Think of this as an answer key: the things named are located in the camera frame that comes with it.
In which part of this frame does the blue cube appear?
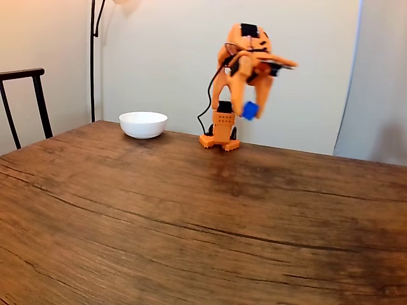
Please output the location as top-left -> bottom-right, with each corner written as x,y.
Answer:
242,101 -> 259,122

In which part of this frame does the white bowl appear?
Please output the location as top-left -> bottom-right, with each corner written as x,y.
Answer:
118,111 -> 169,140

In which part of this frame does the black floor lamp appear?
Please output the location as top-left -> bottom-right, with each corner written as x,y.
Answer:
90,0 -> 142,123

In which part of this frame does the black chair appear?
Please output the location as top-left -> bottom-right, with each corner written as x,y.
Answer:
0,67 -> 54,151

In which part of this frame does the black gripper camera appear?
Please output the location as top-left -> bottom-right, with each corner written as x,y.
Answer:
268,61 -> 283,78

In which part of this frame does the black cable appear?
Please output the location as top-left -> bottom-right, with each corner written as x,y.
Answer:
197,55 -> 238,135

